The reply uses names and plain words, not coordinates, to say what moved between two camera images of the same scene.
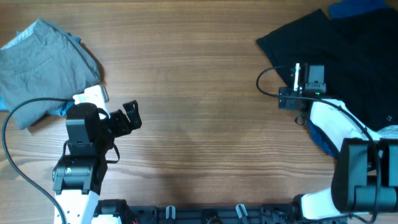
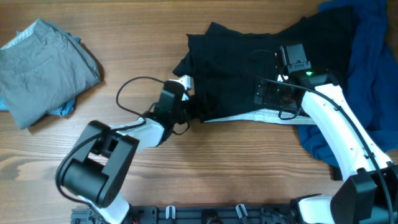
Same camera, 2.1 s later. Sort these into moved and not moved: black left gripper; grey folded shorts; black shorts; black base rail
Moved: black left gripper; black shorts
Not moved: black base rail; grey folded shorts
